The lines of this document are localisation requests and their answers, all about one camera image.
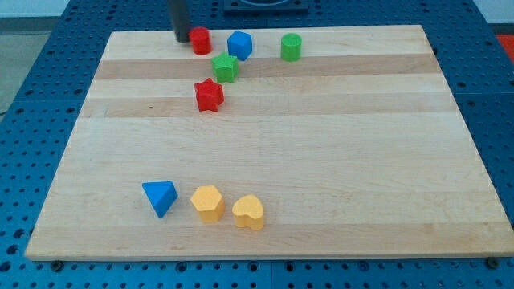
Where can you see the yellow hexagon block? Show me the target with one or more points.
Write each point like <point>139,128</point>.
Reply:
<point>208,203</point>

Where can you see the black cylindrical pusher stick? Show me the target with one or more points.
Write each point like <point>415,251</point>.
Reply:
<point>180,19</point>

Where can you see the red star block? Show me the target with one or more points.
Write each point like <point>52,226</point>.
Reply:
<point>209,95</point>

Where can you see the red cylinder block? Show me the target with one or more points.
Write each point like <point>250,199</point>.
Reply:
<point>200,40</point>

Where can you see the blue cube block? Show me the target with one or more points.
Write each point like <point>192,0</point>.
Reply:
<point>240,45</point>

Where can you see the green cylinder block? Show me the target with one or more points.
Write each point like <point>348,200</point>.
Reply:
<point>291,47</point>

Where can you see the yellow heart block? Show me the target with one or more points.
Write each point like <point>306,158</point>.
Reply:
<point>248,212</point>

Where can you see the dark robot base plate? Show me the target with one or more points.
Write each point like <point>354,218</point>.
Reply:
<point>264,6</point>

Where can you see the green star block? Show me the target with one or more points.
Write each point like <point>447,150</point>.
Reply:
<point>225,67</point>

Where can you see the blue triangle block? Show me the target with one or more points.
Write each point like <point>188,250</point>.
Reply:
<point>161,195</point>

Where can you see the wooden board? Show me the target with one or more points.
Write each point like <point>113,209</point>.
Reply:
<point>357,150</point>

